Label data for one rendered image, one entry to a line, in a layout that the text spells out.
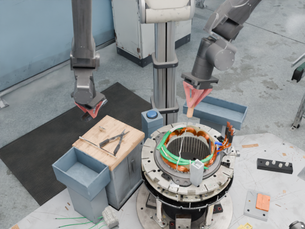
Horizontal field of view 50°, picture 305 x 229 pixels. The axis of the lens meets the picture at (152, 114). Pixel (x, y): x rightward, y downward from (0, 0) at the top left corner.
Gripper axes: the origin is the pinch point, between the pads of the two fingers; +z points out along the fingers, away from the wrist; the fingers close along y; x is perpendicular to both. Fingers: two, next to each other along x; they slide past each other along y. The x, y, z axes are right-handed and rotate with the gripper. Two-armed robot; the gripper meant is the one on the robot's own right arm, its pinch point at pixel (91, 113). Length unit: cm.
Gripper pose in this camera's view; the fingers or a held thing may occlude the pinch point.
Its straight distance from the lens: 117.5
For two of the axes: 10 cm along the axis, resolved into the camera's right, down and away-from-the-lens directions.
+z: 0.0, 6.9, 7.3
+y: 8.2, 4.2, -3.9
